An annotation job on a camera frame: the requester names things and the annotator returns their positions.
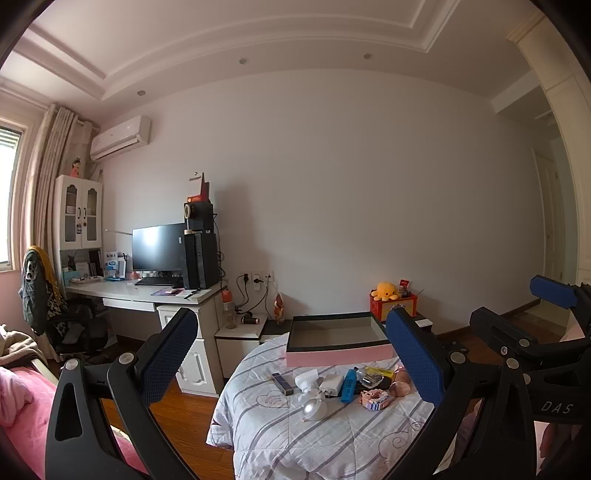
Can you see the yellow cloth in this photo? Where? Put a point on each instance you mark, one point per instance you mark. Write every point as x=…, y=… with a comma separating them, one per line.
x=46, y=263

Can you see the white air conditioner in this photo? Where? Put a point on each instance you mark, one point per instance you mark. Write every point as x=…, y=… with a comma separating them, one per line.
x=120, y=138

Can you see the black speaker box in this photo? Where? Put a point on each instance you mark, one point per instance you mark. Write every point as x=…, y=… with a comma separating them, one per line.
x=201, y=217

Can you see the pink printed fabric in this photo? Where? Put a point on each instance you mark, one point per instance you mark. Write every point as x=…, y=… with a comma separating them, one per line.
x=471, y=422

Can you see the white nightstand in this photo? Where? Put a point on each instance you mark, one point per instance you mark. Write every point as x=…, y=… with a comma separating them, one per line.
x=240, y=330

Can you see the white wall socket panel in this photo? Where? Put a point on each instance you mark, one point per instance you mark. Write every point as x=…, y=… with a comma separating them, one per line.
x=256, y=279

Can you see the black office chair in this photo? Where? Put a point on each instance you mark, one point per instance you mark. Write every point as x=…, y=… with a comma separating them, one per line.
x=78, y=327

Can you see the pink box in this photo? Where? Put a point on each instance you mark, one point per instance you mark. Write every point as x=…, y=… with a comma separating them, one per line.
x=337, y=357

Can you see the beige blanket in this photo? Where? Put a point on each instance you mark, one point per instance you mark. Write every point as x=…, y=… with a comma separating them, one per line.
x=16, y=344

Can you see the window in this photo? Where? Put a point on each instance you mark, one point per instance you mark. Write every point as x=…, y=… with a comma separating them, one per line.
x=7, y=184

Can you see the bottle with orange cap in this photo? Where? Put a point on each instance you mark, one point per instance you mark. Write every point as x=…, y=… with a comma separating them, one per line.
x=228, y=307

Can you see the black computer monitor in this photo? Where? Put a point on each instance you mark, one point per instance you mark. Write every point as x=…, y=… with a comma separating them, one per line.
x=157, y=247

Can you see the blue white box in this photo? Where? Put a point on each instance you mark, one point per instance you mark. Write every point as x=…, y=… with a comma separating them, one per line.
x=114, y=266

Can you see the small black device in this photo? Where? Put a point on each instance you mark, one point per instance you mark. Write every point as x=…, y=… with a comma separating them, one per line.
x=249, y=318

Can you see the red storage box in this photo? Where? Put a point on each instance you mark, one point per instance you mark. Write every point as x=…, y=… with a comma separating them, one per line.
x=401, y=309

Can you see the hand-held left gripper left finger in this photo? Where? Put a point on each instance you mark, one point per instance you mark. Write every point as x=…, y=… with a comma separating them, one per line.
x=168, y=355

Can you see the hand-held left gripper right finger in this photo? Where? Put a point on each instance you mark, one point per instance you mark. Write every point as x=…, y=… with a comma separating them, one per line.
x=415, y=360

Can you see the red cardboard box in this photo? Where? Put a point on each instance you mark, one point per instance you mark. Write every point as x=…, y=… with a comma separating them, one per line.
x=203, y=189

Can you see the blue case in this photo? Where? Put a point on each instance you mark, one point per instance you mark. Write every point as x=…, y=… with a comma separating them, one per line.
x=349, y=385

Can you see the white door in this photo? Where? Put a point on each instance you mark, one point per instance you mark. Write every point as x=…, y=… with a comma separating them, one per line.
x=547, y=207

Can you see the small silver flat case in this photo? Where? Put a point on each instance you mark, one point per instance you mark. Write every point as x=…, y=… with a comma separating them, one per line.
x=425, y=323

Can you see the purple book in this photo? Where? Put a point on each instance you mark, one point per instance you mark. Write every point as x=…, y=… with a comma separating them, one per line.
x=167, y=291

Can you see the yellow octopus plush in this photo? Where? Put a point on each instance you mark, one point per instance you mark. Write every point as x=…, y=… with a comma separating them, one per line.
x=385, y=291

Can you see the black keyboard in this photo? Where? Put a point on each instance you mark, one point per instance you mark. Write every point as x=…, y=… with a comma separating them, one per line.
x=154, y=280

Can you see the small doll figure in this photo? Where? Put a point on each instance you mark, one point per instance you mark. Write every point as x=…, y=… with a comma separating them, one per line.
x=75, y=167

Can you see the white striped quilt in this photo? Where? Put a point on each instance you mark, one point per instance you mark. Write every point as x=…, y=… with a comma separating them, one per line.
x=286, y=438

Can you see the rose gold cup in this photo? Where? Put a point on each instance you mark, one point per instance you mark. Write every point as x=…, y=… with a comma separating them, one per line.
x=400, y=390

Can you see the beige curtain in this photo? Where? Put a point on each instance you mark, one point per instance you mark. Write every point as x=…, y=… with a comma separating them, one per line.
x=46, y=184

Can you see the black white low cabinet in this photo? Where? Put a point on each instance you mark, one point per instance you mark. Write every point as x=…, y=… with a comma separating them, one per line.
x=427, y=318

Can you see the orange white packet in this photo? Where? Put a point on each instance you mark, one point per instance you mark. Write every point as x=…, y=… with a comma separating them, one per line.
x=280, y=307

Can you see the black computer tower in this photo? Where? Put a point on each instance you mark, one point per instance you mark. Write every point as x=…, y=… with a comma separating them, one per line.
x=201, y=261

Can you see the white power bank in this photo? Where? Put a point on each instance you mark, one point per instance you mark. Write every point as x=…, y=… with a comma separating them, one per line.
x=332, y=385

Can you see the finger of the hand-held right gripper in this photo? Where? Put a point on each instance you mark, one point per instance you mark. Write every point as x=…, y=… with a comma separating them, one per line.
x=551, y=290
x=498, y=325

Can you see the white glass-door cabinet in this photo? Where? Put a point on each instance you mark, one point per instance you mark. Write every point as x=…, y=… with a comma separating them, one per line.
x=78, y=184

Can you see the dark blue small box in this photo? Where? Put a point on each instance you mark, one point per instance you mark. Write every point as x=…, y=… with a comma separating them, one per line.
x=282, y=384

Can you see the white desk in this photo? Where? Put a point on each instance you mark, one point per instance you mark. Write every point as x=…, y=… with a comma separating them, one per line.
x=120, y=290

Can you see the pink blanket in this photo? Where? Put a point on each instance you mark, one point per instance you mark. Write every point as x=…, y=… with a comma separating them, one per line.
x=18, y=392

